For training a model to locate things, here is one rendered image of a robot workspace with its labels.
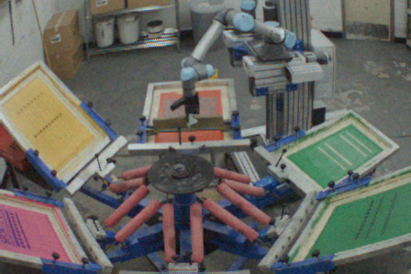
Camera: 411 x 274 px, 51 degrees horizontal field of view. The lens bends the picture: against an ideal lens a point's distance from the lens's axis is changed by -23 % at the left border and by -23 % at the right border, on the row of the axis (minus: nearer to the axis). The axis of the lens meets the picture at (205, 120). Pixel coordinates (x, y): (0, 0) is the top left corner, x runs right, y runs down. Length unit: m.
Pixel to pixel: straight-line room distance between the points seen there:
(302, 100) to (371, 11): 3.57
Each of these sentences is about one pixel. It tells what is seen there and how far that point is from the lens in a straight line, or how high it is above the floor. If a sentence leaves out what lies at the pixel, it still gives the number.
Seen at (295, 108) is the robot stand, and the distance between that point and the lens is 4.07.
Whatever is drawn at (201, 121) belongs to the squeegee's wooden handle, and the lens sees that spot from 3.22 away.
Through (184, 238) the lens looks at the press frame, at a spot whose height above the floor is 1.02.
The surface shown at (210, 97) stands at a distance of 3.69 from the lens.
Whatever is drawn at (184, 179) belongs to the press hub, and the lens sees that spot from 2.42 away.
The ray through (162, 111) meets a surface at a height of 0.96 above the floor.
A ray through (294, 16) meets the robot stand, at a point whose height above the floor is 1.47.
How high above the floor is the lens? 2.80
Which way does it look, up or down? 32 degrees down
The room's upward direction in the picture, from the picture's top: 4 degrees counter-clockwise
